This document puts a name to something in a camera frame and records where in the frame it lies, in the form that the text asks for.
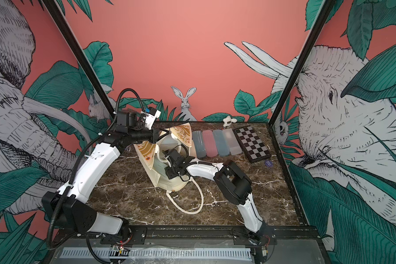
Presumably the cream floral canvas tote bag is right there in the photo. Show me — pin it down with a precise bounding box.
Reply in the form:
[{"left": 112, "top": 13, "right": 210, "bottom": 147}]
[{"left": 134, "top": 123, "right": 204, "bottom": 215}]

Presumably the pink pencil case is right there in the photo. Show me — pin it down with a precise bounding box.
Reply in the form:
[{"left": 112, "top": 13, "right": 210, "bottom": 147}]
[{"left": 202, "top": 130, "right": 218, "bottom": 157}]

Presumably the translucent white pencil case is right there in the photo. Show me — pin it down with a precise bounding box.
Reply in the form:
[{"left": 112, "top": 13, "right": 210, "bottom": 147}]
[{"left": 222, "top": 128, "right": 242, "bottom": 155}]

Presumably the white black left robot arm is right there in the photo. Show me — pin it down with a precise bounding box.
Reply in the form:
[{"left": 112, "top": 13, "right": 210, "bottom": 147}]
[{"left": 42, "top": 128, "right": 170, "bottom": 243}]

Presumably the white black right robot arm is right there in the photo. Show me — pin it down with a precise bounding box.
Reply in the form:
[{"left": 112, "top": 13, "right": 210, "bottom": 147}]
[{"left": 163, "top": 149, "right": 275, "bottom": 245}]

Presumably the light teal case in bag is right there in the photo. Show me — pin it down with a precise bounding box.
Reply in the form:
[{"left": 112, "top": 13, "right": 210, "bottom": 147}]
[{"left": 192, "top": 131, "right": 206, "bottom": 158}]

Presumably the small white toy figure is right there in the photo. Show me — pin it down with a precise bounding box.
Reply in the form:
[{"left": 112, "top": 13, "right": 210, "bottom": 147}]
[{"left": 223, "top": 115, "right": 238, "bottom": 129}]

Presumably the black white chessboard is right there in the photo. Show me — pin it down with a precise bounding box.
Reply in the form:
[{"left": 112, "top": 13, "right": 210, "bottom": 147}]
[{"left": 233, "top": 126, "right": 271, "bottom": 163}]

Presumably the small purple round sticker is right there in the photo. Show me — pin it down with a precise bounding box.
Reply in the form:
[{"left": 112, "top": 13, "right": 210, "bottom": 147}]
[{"left": 265, "top": 160, "right": 273, "bottom": 167}]

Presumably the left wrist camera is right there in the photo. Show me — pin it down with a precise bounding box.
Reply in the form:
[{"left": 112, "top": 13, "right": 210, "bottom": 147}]
[{"left": 114, "top": 107, "right": 161, "bottom": 133}]

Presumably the black corrugated left cable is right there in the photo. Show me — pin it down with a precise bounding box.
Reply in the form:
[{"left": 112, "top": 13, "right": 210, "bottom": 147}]
[{"left": 46, "top": 88, "right": 147, "bottom": 250}]

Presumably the black front mounting rail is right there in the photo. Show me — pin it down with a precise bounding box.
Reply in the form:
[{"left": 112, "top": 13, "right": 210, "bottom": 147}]
[{"left": 54, "top": 225, "right": 319, "bottom": 246}]

